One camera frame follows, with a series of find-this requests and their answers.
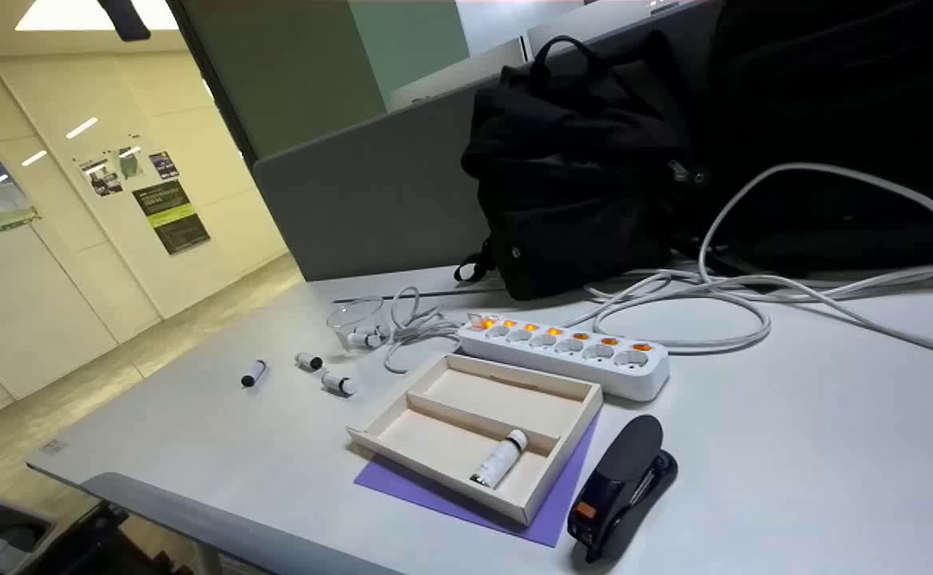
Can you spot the white bottle with white cap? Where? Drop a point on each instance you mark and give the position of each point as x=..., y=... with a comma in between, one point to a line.
x=500, y=460

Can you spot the grey desk partition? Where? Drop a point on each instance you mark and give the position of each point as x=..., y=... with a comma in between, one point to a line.
x=382, y=203

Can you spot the white power strip orange switches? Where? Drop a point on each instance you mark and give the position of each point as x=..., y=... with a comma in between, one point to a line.
x=584, y=363

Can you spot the wooden divided tray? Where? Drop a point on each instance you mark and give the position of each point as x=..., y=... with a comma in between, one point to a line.
x=422, y=442

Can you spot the grey cylinder piece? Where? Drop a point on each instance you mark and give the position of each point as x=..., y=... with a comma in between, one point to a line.
x=252, y=372

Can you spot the purple paper sheet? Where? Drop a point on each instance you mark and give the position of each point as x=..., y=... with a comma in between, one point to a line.
x=562, y=501

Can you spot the dark wall poster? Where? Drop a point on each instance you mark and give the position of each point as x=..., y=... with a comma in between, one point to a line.
x=170, y=216

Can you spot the small photo wall notice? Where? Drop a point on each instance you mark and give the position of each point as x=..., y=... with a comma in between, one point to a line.
x=101, y=177

